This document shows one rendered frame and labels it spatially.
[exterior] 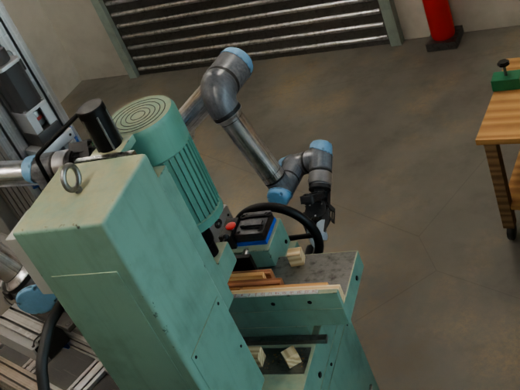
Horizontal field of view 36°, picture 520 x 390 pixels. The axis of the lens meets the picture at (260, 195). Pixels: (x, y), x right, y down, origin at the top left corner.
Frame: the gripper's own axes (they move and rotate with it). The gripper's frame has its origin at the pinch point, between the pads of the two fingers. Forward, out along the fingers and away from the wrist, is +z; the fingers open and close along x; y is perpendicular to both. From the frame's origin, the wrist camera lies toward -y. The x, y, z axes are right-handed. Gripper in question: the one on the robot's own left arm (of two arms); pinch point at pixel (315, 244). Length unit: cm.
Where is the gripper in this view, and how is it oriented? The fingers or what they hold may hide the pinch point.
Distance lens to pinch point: 249.0
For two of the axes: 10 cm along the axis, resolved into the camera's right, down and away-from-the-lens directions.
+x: -9.0, 1.0, 4.2
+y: 4.3, 3.5, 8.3
